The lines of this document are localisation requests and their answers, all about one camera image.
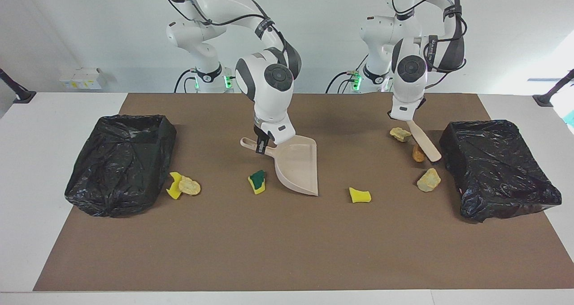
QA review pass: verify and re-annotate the beige hand brush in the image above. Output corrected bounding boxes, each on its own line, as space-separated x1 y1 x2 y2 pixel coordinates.
406 120 442 163

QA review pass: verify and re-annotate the curled yellow sponge piece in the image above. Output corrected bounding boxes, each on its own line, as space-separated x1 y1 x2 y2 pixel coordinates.
166 172 183 200

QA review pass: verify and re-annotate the black camera stand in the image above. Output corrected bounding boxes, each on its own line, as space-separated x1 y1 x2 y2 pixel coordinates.
0 68 36 104
533 69 574 107

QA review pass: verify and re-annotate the round pale bread piece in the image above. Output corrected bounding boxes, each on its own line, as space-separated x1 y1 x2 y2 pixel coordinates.
178 176 201 196

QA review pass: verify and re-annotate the brown table mat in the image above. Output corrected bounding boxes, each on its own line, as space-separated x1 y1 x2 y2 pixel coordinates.
33 93 574 292

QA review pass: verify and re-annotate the pale scalloped bread piece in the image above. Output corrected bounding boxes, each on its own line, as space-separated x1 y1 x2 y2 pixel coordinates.
389 127 412 143

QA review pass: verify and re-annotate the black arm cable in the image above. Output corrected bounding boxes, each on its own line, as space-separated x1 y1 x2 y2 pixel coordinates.
391 0 468 90
164 0 290 70

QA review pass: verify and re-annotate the green and yellow sponge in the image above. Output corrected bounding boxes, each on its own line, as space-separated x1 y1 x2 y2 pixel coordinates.
248 170 266 195

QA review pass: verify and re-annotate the black bag lined bin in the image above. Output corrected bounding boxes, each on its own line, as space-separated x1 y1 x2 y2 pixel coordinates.
65 114 177 218
439 119 563 223

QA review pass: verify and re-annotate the pale chunky bread piece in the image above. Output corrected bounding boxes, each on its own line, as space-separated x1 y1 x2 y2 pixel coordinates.
417 168 441 193

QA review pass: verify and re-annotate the white box with yellow label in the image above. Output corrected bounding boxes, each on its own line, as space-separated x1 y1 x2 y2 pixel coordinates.
59 68 107 90

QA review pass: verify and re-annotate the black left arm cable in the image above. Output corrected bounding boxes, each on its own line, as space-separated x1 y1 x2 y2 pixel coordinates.
391 0 468 90

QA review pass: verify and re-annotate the black left base cable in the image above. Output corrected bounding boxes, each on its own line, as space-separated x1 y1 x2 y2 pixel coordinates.
326 54 369 93

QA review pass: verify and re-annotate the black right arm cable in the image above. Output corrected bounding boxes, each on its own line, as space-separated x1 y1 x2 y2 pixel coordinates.
164 0 290 70

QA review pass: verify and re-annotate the black base cable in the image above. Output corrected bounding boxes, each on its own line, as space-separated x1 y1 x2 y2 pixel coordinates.
326 54 369 93
174 69 198 93

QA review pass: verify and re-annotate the black right base cable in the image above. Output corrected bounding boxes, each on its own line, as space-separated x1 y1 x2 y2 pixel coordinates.
174 69 198 93

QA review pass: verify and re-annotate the yellow sponge wedge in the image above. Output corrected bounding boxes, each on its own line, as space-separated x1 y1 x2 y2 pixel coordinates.
349 187 372 204

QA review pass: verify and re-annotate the beige plastic dustpan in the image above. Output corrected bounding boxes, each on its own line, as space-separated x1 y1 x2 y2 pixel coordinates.
240 135 319 196

